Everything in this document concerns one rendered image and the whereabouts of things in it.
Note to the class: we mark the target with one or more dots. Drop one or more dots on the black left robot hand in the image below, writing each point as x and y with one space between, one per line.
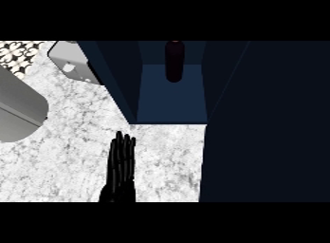
120 171

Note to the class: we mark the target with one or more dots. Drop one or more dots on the dark blue cabinet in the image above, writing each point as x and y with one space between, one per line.
173 101

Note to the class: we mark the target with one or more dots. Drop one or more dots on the dark wine bottle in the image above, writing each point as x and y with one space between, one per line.
174 63

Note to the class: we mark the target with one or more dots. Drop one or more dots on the dark blue cabinet door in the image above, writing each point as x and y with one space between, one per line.
274 126

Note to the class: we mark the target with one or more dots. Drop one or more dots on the large grey rounded appliance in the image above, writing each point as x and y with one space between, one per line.
9 107

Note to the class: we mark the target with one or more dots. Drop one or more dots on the silver grey appliance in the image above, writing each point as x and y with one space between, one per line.
72 63

